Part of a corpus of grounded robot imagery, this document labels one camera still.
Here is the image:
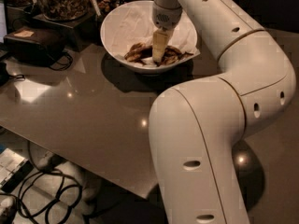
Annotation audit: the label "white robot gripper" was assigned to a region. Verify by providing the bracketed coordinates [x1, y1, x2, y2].
[152, 2, 182, 63]

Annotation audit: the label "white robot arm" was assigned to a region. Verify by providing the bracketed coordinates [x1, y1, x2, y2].
[149, 0, 296, 224]

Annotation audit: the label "overripe brown banana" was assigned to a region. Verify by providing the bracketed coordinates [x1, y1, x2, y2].
[124, 42, 192, 66]

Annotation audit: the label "white ceramic bowl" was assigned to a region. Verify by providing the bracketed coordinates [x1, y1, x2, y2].
[100, 0, 200, 75]

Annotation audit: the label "white paper napkin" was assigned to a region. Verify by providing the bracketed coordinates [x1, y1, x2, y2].
[104, 1, 199, 74]

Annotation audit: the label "dark metal stand block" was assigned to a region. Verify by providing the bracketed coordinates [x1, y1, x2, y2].
[33, 11, 98, 51]

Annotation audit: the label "glass jar of nuts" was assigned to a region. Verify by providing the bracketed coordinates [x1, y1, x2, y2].
[37, 0, 89, 21]

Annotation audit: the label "black box device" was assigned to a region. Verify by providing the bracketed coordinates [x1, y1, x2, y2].
[4, 26, 65, 67]

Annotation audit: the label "white patterned floor box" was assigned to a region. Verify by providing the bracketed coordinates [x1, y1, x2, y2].
[0, 148, 33, 193]

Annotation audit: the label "black cable on table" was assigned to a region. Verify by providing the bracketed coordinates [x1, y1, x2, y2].
[48, 50, 75, 72]

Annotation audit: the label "black floor cables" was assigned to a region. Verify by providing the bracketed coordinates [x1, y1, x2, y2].
[0, 140, 132, 224]

